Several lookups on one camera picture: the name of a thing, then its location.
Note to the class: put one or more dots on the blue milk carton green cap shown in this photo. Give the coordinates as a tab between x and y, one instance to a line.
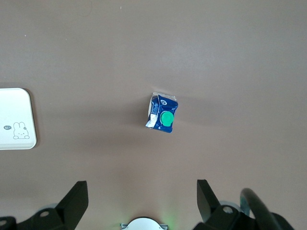
165	105

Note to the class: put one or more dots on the white rabbit print tray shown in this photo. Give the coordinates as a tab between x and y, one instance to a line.
16	112

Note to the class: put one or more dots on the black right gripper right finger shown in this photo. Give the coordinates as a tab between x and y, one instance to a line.
208	206

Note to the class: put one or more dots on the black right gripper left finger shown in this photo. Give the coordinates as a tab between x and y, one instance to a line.
74	203

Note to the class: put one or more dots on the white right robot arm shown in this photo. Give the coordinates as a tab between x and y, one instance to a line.
144	224

